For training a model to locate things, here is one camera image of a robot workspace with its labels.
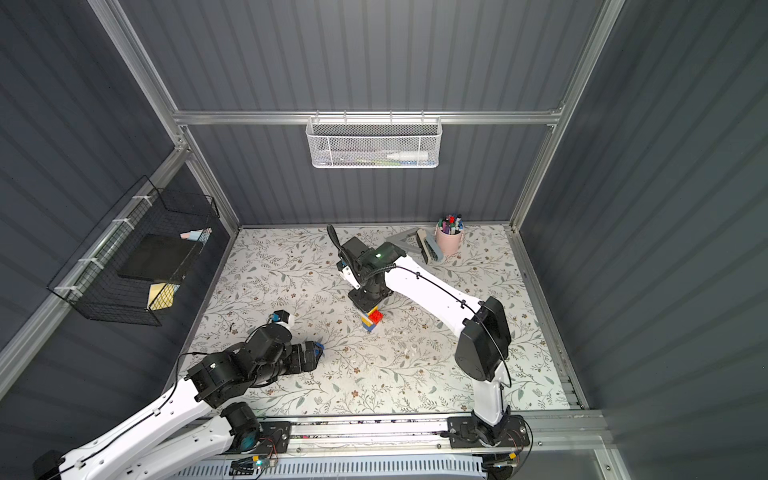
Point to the pink pen cup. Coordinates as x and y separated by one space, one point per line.
449 243

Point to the white bottle in basket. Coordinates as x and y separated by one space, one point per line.
409 157

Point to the black notebook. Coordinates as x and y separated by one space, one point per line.
161 259

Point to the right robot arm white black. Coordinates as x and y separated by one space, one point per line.
480 326

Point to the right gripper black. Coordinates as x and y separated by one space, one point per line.
369 303

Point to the yellow sticky notes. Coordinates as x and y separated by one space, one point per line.
161 296

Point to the grey triangle ruler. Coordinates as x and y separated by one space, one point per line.
407 240

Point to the pastel sticky notes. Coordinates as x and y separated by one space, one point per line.
201 235

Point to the long yellow lego brick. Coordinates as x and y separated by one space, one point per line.
374 315

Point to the aluminium front rail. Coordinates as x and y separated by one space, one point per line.
422 434

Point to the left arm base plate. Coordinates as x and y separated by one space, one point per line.
260 438

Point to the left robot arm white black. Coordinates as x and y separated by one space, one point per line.
200 416

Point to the floral table mat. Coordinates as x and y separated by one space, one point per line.
406 363

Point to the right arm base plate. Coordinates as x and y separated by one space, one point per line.
471 432

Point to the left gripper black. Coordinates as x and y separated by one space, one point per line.
309 356

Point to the red lego brick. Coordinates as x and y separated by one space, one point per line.
376 323

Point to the black wire basket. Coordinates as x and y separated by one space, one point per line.
93 288

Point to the white wire mesh basket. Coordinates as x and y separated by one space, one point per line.
348 145

